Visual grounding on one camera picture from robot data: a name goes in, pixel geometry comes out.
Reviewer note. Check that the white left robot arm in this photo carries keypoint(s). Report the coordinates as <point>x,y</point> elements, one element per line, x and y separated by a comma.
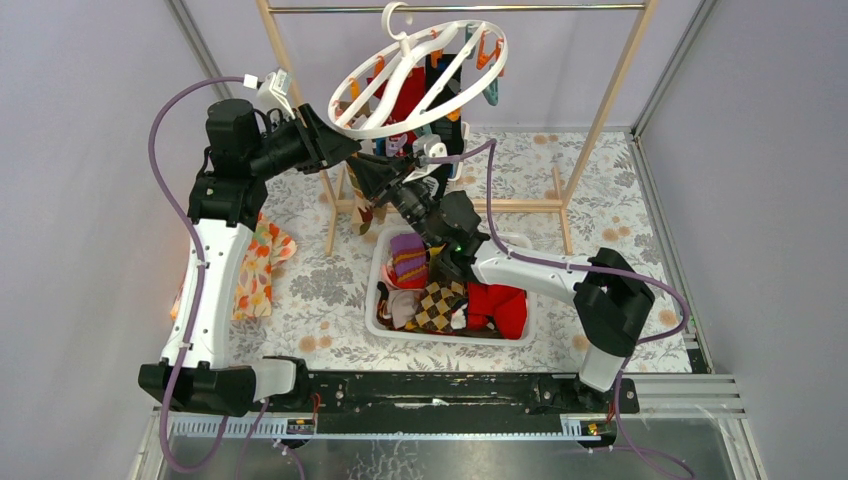
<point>245,150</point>

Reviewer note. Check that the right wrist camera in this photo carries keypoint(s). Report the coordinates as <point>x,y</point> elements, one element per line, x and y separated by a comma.
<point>424,149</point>

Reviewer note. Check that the black hanging sock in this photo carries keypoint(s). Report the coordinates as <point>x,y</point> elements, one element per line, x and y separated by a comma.
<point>449,127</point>

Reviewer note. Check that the red sock in bin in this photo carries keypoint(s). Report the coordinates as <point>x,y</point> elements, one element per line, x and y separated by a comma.
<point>504,306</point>

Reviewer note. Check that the argyle brown yellow sock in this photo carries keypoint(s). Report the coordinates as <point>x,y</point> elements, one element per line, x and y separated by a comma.
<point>441,309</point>

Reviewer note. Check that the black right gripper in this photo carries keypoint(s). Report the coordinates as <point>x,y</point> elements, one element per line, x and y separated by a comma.
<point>376,173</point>

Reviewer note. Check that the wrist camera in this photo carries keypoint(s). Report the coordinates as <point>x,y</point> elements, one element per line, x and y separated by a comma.
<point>424,149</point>
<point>271,90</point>

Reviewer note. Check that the purple striped sock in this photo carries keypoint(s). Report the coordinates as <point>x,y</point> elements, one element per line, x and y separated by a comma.
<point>409,261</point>

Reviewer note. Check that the brown striped sock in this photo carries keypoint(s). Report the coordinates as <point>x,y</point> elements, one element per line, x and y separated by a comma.
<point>363,210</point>

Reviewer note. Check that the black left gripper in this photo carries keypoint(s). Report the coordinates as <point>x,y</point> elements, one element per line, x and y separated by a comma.
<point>310,139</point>

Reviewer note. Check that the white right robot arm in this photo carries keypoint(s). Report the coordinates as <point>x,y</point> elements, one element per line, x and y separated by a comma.
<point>611,300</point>

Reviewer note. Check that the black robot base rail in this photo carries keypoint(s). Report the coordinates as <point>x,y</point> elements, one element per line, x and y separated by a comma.
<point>534,393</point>

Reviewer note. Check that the white sock bin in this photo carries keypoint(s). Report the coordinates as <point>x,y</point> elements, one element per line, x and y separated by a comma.
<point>387,311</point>

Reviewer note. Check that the orange floral cloth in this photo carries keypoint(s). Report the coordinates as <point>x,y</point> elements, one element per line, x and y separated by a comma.
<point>263,260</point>

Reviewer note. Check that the red hanging sock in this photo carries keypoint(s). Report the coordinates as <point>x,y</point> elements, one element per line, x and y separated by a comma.
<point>410,94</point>

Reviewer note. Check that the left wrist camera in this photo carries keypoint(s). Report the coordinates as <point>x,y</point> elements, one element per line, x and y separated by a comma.
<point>271,90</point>

